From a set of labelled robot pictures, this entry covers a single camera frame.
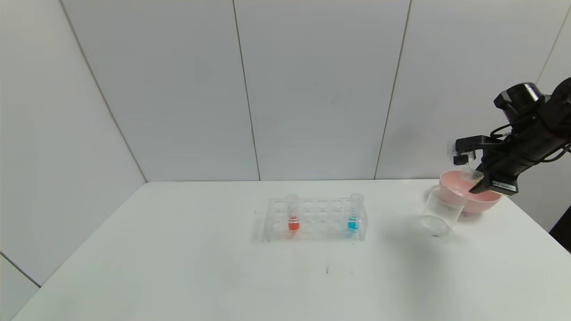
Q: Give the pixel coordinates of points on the clear plastic test tube rack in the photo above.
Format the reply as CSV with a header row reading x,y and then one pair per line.
x,y
319,223

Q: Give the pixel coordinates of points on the test tube with blue pigment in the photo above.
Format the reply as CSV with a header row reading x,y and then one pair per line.
x,y
353,224

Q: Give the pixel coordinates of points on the clear glass beaker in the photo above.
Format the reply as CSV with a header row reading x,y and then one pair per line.
x,y
439,211

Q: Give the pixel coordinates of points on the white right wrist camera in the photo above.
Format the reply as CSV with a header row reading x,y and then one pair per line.
x,y
461,149

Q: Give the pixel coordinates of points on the test tube with red pigment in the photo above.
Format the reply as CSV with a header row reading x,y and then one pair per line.
x,y
293,225

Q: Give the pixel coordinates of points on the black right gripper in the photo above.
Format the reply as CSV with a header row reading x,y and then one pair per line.
x,y
501,184

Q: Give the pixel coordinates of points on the pink bowl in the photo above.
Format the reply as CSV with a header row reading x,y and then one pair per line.
x,y
479,198

